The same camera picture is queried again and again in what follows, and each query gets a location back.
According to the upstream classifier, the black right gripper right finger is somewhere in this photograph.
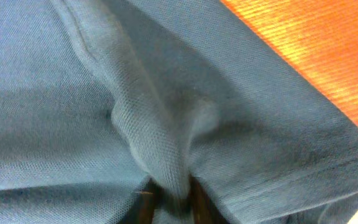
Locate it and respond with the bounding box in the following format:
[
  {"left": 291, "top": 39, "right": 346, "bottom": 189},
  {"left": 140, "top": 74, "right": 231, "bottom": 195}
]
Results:
[{"left": 190, "top": 177, "right": 229, "bottom": 224}]

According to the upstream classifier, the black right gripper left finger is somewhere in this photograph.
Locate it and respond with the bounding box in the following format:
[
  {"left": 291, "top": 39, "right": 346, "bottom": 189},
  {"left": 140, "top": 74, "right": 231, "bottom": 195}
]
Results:
[{"left": 126, "top": 179, "right": 160, "bottom": 224}]

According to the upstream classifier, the blue polo shirt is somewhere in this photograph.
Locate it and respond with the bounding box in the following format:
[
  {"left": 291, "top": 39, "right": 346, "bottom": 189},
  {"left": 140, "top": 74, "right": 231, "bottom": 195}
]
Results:
[{"left": 0, "top": 0, "right": 358, "bottom": 223}]

